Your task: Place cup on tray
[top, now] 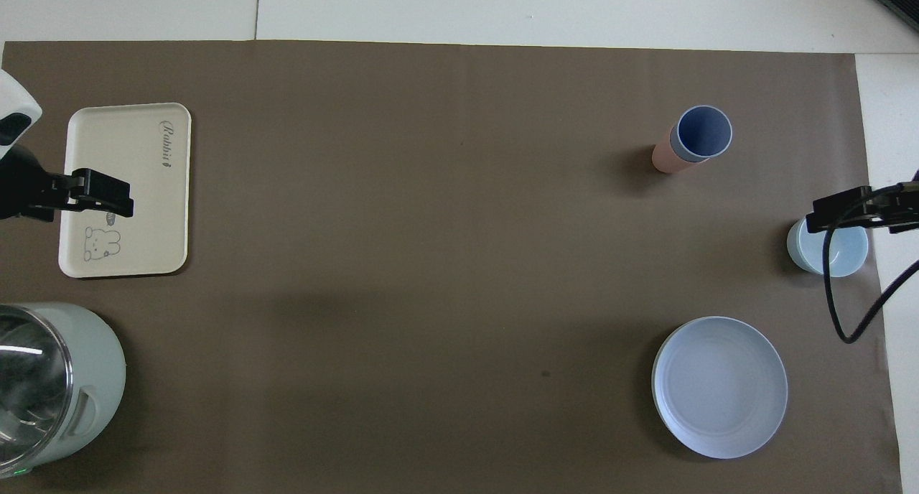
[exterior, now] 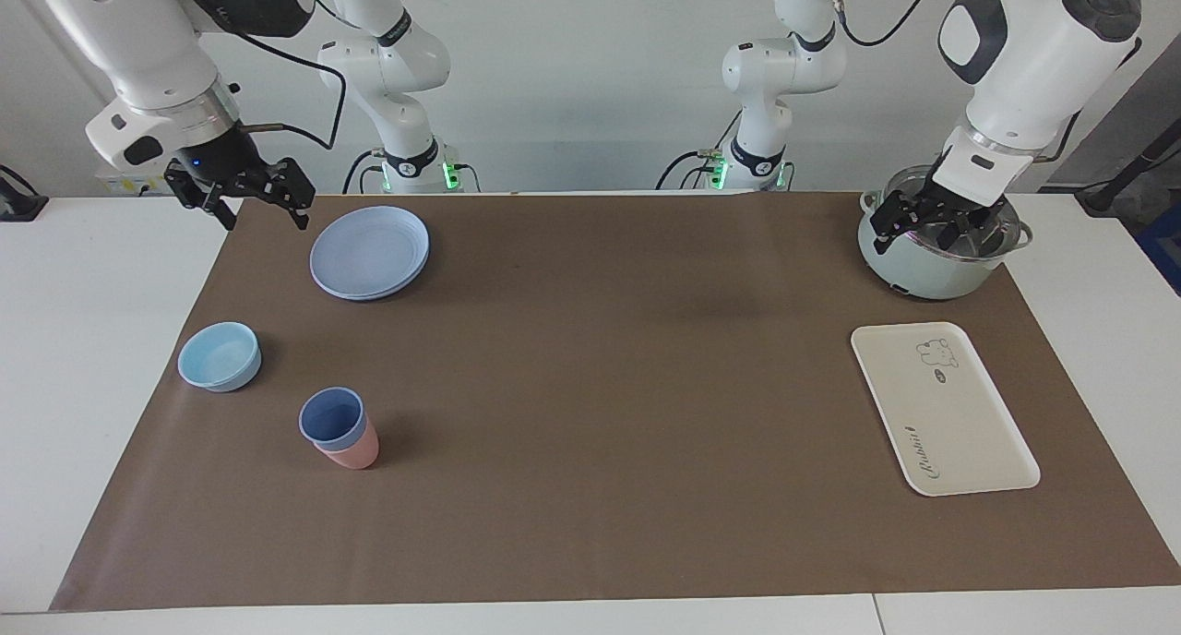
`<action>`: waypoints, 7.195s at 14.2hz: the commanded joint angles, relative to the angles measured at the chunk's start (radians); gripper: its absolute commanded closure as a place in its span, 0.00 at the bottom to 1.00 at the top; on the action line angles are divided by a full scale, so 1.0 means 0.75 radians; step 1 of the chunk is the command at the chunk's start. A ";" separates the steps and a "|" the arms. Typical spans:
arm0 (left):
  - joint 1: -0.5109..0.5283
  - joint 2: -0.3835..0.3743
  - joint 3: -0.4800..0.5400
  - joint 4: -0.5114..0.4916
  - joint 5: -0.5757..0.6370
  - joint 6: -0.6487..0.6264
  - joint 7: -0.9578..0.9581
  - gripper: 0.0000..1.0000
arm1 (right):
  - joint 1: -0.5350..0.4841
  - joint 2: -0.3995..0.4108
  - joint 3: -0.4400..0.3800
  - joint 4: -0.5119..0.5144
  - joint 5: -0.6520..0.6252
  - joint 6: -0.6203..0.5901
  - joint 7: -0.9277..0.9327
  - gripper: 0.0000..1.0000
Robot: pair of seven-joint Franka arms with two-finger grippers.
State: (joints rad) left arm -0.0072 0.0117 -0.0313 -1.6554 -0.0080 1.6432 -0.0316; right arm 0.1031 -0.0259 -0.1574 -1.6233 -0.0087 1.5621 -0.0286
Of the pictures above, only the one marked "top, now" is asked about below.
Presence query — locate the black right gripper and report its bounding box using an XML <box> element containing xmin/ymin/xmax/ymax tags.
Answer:
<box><xmin>806</xmin><ymin>180</ymin><xmax>919</xmax><ymax>234</ymax></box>

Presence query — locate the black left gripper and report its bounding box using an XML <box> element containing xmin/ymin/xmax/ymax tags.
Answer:
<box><xmin>0</xmin><ymin>144</ymin><xmax>135</xmax><ymax>222</ymax></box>

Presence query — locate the blue plastic cup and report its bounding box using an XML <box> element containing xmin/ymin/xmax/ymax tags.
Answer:
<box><xmin>671</xmin><ymin>105</ymin><xmax>734</xmax><ymax>163</ymax></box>

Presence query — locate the pink plastic cup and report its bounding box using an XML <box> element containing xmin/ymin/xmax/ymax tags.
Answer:
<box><xmin>652</xmin><ymin>124</ymin><xmax>708</xmax><ymax>174</ymax></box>

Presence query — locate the cream tray with rabbit print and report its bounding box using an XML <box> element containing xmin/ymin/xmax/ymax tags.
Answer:
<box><xmin>58</xmin><ymin>103</ymin><xmax>192</xmax><ymax>278</ymax></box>

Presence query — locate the light blue bowl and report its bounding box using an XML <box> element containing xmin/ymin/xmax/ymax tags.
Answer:
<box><xmin>786</xmin><ymin>218</ymin><xmax>869</xmax><ymax>277</ymax></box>

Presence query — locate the pale green electric pot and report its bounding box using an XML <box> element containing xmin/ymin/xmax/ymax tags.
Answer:
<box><xmin>0</xmin><ymin>302</ymin><xmax>127</xmax><ymax>478</ymax></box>

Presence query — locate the glass pot lid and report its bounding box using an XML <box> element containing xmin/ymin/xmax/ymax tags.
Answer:
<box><xmin>0</xmin><ymin>306</ymin><xmax>75</xmax><ymax>467</ymax></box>

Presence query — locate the light blue plate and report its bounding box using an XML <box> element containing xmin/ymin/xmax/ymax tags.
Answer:
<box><xmin>651</xmin><ymin>316</ymin><xmax>789</xmax><ymax>460</ymax></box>

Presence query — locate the brown paper table mat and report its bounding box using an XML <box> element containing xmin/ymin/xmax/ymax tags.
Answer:
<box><xmin>0</xmin><ymin>40</ymin><xmax>904</xmax><ymax>494</ymax></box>

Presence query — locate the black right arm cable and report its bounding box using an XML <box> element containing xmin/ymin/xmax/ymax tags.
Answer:
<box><xmin>822</xmin><ymin>180</ymin><xmax>919</xmax><ymax>345</ymax></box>

